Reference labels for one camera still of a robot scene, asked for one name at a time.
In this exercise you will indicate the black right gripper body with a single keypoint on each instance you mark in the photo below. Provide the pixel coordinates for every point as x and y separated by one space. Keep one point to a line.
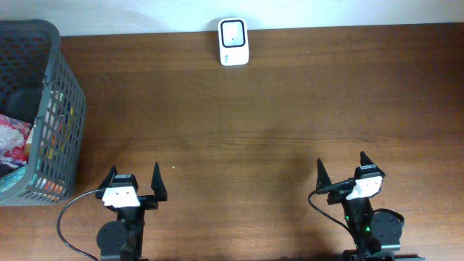
337 196

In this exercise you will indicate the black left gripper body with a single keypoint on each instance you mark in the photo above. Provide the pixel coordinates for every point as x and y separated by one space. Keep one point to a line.
147 201

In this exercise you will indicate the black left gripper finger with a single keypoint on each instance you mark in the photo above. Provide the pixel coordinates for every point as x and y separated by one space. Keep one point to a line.
157 184
109 178

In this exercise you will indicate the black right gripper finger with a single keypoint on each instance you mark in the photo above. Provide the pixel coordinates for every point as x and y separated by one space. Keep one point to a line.
367 168
323 180

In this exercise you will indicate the red purple tissue pack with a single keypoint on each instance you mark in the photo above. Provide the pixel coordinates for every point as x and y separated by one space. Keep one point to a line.
14 134

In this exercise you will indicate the teal toilet tissue pack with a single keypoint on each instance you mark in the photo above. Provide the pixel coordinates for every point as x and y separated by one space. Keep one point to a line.
10 180

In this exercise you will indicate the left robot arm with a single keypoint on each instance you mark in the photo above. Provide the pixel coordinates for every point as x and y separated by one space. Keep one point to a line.
122 239

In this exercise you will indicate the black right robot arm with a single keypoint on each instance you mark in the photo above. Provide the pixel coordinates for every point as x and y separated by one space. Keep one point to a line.
376 233

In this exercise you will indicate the white barcode scanner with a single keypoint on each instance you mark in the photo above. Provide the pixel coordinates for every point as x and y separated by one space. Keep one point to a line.
233 41

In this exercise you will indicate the grey plastic mesh basket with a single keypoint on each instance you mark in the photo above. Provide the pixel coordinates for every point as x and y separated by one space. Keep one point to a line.
38 87

